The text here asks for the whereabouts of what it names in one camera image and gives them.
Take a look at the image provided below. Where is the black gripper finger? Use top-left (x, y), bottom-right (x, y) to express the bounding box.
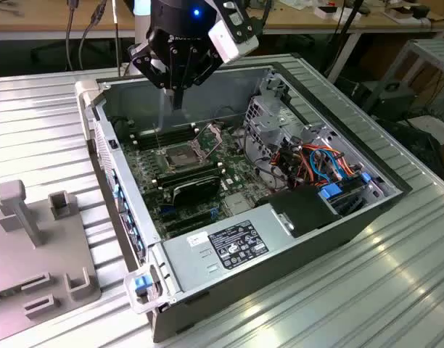
top-left (128, 42), bottom-right (180, 110)
top-left (178, 45), bottom-right (223, 110)

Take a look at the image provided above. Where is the black RAM slot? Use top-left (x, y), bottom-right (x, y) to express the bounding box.
top-left (129, 121), bottom-right (194, 138)
top-left (159, 171), bottom-right (224, 190)
top-left (157, 167), bottom-right (222, 186)
top-left (156, 164), bottom-right (220, 183)
top-left (155, 160), bottom-right (218, 179)
top-left (130, 125), bottom-right (197, 143)
top-left (133, 134), bottom-right (200, 152)
top-left (131, 130), bottom-right (199, 147)

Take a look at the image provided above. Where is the CPU socket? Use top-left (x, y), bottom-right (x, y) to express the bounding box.
top-left (160, 143), bottom-right (205, 171)

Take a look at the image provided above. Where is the black expansion slot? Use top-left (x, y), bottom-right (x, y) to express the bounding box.
top-left (166, 219), bottom-right (208, 239)
top-left (163, 210), bottom-right (213, 228)

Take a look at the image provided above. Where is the open grey PC case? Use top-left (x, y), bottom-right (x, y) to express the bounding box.
top-left (75, 53), bottom-right (414, 344)

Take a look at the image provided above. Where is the metal socket cover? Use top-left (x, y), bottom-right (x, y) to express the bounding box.
top-left (191, 123), bottom-right (226, 162)

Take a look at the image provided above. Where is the thin metal locking lever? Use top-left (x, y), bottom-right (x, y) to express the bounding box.
top-left (153, 121), bottom-right (163, 152)

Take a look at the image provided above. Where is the silver metal drive cage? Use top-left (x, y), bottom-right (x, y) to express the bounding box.
top-left (243, 96), bottom-right (306, 171)

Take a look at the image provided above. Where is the long wooden desk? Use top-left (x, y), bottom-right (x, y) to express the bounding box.
top-left (0, 0), bottom-right (444, 84)

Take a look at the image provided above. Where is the green motherboard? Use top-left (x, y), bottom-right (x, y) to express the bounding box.
top-left (111, 121), bottom-right (277, 240)

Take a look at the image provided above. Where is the black graphics card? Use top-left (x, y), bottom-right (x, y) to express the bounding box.
top-left (170, 173), bottom-right (222, 208)

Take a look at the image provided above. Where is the silver chipset heatsink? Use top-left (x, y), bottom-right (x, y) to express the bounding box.
top-left (223, 193), bottom-right (255, 215)

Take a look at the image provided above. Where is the black plastic drive cover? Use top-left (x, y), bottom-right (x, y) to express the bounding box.
top-left (254, 184), bottom-right (343, 239)

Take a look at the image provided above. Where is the blue disk carrier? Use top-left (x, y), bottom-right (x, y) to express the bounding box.
top-left (318, 182), bottom-right (368, 218)

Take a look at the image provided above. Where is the grey power supply unit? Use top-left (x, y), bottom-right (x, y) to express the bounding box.
top-left (162, 208), bottom-right (292, 295)

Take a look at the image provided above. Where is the blue case latch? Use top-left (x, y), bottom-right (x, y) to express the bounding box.
top-left (133, 275), bottom-right (151, 297)

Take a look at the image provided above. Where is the grey parts rack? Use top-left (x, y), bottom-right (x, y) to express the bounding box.
top-left (0, 179), bottom-right (102, 320)

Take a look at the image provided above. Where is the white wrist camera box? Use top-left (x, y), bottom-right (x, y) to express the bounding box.
top-left (207, 0), bottom-right (261, 65)

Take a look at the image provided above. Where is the grey camera cable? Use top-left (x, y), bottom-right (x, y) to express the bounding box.
top-left (64, 0), bottom-right (81, 72)
top-left (78, 0), bottom-right (109, 70)

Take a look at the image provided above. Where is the black wire bundle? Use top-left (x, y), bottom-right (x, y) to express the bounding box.
top-left (239, 125), bottom-right (281, 191)

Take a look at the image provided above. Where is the orange wire bundle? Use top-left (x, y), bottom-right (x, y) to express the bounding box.
top-left (272, 143), bottom-right (363, 189)

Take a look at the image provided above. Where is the blue wire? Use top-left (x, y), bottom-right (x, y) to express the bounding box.
top-left (308, 146), bottom-right (345, 182)

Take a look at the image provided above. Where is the black box with handle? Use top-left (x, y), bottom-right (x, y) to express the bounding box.
top-left (372, 81), bottom-right (419, 115)

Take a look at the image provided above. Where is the aluminium frame table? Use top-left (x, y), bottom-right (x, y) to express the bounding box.
top-left (361, 38), bottom-right (444, 120)

